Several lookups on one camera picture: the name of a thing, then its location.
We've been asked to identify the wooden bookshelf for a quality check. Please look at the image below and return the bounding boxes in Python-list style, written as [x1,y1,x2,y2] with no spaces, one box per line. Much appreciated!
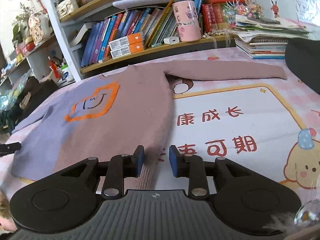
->
[44,0,266,81]

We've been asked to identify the pink printed table mat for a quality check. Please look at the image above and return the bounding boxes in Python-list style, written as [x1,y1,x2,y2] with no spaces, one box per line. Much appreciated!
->
[1,48,319,203]

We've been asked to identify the pink and purple sweater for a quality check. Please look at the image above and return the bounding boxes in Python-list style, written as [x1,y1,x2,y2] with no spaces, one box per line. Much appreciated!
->
[11,60,287,189]

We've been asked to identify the colourful bead decoration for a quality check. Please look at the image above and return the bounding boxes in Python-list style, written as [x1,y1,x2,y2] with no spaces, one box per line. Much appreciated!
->
[221,0,264,22]

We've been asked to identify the orange white box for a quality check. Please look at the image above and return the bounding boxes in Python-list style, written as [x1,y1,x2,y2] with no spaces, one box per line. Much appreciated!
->
[111,42,145,59]
[108,32,144,50]

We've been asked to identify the upper orange white box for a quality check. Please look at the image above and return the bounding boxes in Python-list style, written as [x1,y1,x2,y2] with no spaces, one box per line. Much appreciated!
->
[108,32,144,50]

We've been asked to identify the stack of notebooks and papers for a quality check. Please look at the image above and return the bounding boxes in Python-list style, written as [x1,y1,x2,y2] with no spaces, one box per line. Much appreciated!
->
[230,15,310,59]

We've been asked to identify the pink cartoon cylinder container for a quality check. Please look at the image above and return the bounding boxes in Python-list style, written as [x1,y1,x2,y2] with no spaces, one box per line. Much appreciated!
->
[172,0,202,42]

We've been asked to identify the white power adapter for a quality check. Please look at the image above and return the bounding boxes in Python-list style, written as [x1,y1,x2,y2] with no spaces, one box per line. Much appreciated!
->
[163,36,180,45]

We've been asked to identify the row of colourful books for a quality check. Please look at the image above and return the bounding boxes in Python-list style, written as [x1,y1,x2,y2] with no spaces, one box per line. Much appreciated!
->
[79,0,200,68]

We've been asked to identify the lower orange white box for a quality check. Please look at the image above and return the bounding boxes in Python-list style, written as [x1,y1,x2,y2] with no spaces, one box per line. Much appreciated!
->
[111,42,145,59]

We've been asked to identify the white side shelf unit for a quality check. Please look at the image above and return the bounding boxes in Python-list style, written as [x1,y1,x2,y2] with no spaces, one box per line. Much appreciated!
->
[1,12,67,95]

